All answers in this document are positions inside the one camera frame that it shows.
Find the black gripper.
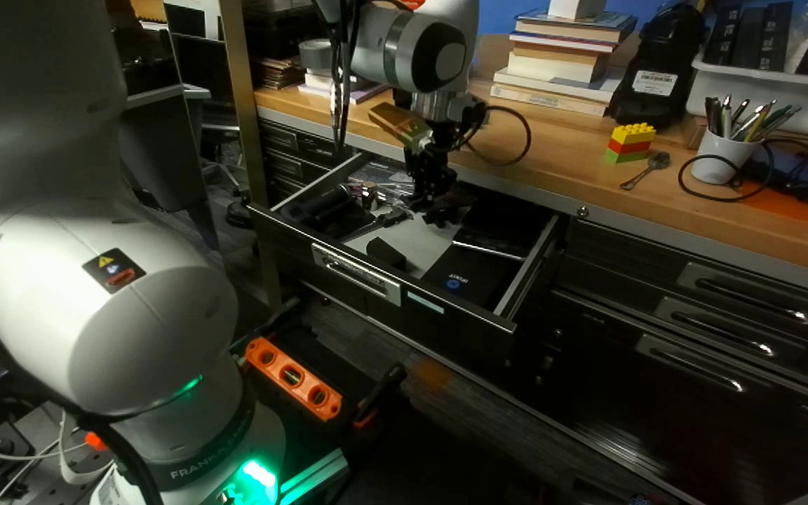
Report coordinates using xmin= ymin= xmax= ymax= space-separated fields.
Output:
xmin=402 ymin=122 xmax=462 ymax=213

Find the black drawer with silver handle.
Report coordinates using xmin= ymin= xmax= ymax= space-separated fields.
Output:
xmin=245 ymin=152 xmax=569 ymax=361

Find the black tool drawer cabinet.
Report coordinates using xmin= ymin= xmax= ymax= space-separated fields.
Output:
xmin=259 ymin=108 xmax=808 ymax=505

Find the clear plastic parts bag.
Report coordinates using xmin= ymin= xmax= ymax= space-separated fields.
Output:
xmin=346 ymin=159 xmax=415 ymax=204

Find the black screwdriver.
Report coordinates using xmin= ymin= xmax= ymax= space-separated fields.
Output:
xmin=350 ymin=211 xmax=413 ymax=236

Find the black flat tablet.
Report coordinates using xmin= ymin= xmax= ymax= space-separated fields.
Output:
xmin=462 ymin=190 xmax=558 ymax=257

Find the black box blue sticker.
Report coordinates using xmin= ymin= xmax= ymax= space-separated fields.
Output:
xmin=422 ymin=246 xmax=524 ymax=320

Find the black long block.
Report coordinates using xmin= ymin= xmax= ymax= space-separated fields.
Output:
xmin=280 ymin=184 xmax=373 ymax=240

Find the white book stack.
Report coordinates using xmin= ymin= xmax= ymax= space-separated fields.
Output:
xmin=297 ymin=67 xmax=388 ymax=107

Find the silver metal bowl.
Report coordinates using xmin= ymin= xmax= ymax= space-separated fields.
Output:
xmin=296 ymin=37 xmax=336 ymax=79

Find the tan book stack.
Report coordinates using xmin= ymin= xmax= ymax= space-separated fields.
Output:
xmin=488 ymin=9 xmax=639 ymax=107

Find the brown folder stack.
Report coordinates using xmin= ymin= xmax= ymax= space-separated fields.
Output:
xmin=259 ymin=56 xmax=303 ymax=91

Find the yellow red green lego stack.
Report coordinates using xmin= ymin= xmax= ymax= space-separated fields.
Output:
xmin=604 ymin=121 xmax=659 ymax=164

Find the black spoon-shaped tool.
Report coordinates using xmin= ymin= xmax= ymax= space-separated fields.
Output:
xmin=621 ymin=149 xmax=674 ymax=192

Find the orange spirit level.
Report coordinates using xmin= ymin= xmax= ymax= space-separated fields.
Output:
xmin=238 ymin=334 xmax=346 ymax=427

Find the black device with white label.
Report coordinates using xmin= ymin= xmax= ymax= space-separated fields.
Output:
xmin=604 ymin=3 xmax=709 ymax=128

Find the grey plastic bin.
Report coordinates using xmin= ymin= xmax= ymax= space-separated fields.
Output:
xmin=122 ymin=81 xmax=214 ymax=213

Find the white cup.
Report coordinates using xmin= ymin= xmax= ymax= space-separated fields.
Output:
xmin=690 ymin=125 xmax=758 ymax=188

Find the cup of pens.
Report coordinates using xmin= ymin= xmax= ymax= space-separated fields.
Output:
xmin=750 ymin=98 xmax=805 ymax=142

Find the white plastic bin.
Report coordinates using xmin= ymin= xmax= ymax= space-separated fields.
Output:
xmin=686 ymin=52 xmax=808 ymax=136

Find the dark blue power tool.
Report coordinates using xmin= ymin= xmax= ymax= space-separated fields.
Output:
xmin=750 ymin=149 xmax=808 ymax=211

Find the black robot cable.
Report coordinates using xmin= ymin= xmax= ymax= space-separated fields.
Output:
xmin=455 ymin=98 xmax=535 ymax=171

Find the blue wall board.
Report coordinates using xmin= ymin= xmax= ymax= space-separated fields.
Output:
xmin=474 ymin=0 xmax=678 ymax=38

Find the tan metal post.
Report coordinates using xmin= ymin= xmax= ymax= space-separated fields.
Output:
xmin=220 ymin=0 xmax=286 ymax=305

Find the black orange handled tool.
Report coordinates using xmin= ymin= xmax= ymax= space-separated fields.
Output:
xmin=350 ymin=361 xmax=413 ymax=431

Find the black cable loop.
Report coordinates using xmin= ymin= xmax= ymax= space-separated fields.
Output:
xmin=677 ymin=136 xmax=808 ymax=226

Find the white cable bundle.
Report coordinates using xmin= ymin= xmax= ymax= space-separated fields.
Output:
xmin=0 ymin=359 xmax=119 ymax=505

